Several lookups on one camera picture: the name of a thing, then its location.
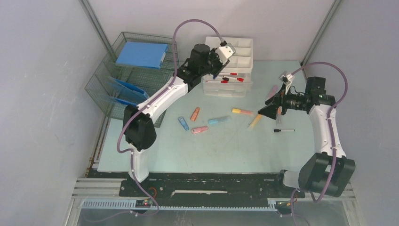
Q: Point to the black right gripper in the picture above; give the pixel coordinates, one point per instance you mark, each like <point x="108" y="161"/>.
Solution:
<point x="271" y="110"/>

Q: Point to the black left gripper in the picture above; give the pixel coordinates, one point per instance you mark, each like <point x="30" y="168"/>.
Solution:
<point x="213" y="54"/>

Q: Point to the white plastic drawer organizer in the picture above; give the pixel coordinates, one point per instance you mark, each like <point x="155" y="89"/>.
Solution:
<point x="241" y="63"/>

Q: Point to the blue transparent correction tape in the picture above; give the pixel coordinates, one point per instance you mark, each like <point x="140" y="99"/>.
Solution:
<point x="183" y="123"/>

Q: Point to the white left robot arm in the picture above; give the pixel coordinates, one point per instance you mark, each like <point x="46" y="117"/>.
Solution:
<point x="138" y="123"/>

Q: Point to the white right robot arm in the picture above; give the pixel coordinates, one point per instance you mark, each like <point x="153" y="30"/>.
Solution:
<point x="328" y="171"/>

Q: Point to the orange grey highlighter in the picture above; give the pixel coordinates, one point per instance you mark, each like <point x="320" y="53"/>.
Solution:
<point x="279" y="117"/>

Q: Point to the pale yellow highlighter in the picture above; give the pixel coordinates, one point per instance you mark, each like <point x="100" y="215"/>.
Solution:
<point x="255" y="121"/>

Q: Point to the yellow pink highlighter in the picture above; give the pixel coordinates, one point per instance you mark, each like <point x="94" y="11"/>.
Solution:
<point x="241" y="111"/>

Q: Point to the light blue highlighter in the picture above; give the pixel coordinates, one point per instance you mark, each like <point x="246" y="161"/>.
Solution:
<point x="219" y="120"/>

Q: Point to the pink correction tape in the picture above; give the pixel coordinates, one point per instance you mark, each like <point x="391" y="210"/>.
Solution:
<point x="199" y="129"/>

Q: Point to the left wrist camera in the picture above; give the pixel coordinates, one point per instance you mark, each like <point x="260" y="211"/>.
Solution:
<point x="225" y="52"/>

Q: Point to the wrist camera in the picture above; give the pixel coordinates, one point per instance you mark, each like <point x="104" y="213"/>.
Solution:
<point x="287" y="79"/>
<point x="225" y="52"/>

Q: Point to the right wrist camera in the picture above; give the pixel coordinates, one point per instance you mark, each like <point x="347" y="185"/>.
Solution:
<point x="287" y="79"/>

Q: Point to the green wire mesh rack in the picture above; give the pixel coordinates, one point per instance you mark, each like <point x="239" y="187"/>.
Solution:
<point x="150" y="80"/>

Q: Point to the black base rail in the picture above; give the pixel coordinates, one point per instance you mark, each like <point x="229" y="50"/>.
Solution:
<point x="185" y="191"/>

